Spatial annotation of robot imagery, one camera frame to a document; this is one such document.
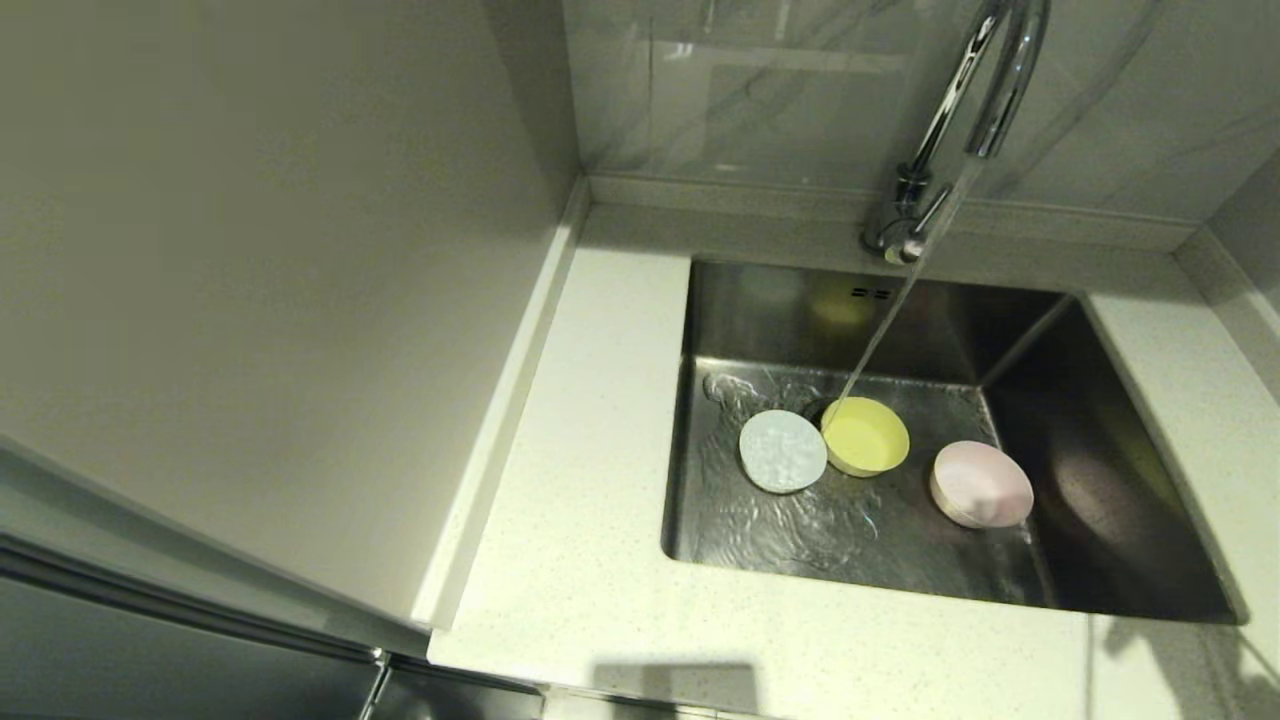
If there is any yellow plastic bowl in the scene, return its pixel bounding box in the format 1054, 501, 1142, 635
820, 395, 911, 478

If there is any chrome gooseneck faucet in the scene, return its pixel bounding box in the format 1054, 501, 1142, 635
862, 0, 1052, 266

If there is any white plastic bowl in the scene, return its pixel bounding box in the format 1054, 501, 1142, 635
738, 408, 829, 495

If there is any clear running water stream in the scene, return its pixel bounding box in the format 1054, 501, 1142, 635
832, 155, 989, 413

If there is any dark steel appliance door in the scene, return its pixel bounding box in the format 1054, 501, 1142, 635
0, 535, 546, 720

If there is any chrome appliance door handle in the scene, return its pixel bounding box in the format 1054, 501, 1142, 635
358, 647, 393, 720

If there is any pink plastic bowl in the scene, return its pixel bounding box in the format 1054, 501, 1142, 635
929, 440, 1035, 530

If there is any stainless steel sink basin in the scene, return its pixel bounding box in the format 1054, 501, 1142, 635
660, 255, 1249, 626

